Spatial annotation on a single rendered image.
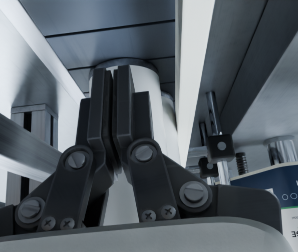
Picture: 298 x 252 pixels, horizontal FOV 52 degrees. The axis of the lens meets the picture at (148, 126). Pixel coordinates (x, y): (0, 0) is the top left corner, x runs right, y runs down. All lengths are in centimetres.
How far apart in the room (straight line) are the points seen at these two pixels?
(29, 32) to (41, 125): 21
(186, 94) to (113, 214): 8
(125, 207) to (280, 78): 17
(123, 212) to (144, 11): 11
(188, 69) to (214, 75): 20
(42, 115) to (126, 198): 24
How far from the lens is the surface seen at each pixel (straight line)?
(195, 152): 37
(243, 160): 54
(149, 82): 20
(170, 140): 24
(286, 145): 48
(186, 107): 20
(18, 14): 18
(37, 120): 40
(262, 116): 37
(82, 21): 18
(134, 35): 19
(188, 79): 16
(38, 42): 20
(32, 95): 38
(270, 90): 30
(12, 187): 39
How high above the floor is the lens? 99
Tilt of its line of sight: 19 degrees down
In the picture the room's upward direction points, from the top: 175 degrees clockwise
